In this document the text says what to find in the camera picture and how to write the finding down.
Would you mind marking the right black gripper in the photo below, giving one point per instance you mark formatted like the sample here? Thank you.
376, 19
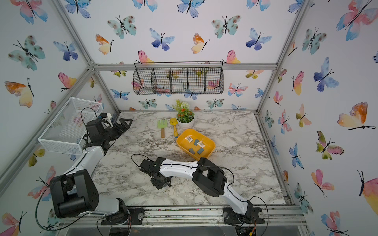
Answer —
157, 186

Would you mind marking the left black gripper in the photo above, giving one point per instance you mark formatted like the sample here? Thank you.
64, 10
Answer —
122, 125

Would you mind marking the white eraser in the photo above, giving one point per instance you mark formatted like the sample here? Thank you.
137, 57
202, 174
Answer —
201, 144
171, 192
189, 139

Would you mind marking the yellow plastic storage box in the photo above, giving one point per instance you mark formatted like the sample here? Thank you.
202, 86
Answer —
185, 145

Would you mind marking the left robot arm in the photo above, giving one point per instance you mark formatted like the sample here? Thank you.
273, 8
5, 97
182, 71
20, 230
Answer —
74, 193

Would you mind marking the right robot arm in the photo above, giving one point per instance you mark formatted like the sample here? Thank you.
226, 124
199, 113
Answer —
207, 176

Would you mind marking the yellow toy shovel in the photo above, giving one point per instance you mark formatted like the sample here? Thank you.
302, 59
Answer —
174, 122

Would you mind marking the white pot artificial plant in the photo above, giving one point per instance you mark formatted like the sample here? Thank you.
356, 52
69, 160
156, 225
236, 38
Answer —
185, 116

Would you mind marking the green garden fork wooden handle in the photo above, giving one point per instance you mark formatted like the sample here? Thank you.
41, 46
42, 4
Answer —
162, 124

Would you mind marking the white mesh wall basket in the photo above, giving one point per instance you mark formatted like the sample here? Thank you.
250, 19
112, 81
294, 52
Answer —
65, 132

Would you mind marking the black wire wall basket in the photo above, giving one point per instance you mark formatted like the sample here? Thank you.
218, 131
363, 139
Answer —
178, 78

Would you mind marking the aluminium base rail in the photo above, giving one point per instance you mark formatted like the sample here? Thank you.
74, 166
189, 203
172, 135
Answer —
180, 216

